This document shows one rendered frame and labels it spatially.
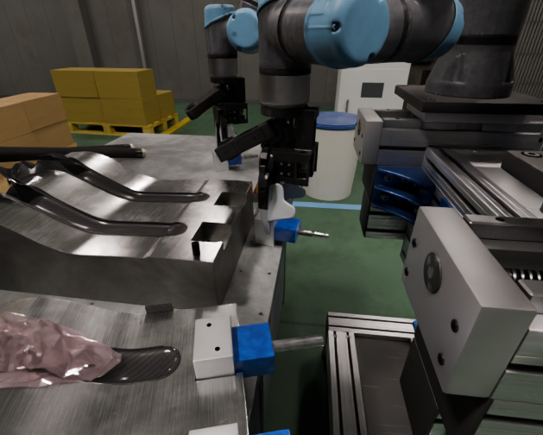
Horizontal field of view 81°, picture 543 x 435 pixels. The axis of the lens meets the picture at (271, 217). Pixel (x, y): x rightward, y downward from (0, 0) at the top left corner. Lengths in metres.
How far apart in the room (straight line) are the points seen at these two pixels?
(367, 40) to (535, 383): 0.32
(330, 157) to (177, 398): 2.20
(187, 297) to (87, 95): 4.51
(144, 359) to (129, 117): 4.31
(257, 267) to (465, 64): 0.51
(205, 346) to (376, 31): 0.35
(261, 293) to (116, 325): 0.20
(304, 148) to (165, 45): 6.53
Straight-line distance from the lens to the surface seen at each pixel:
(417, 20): 0.45
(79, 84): 4.91
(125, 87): 4.54
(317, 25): 0.37
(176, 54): 6.90
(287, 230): 0.56
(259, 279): 0.52
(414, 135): 0.70
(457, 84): 0.71
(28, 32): 8.37
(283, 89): 0.47
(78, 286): 0.54
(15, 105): 3.60
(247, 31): 0.70
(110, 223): 0.56
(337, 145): 2.39
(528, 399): 0.32
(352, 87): 3.41
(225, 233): 0.50
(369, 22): 0.38
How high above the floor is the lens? 1.14
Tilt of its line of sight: 30 degrees down
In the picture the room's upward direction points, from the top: straight up
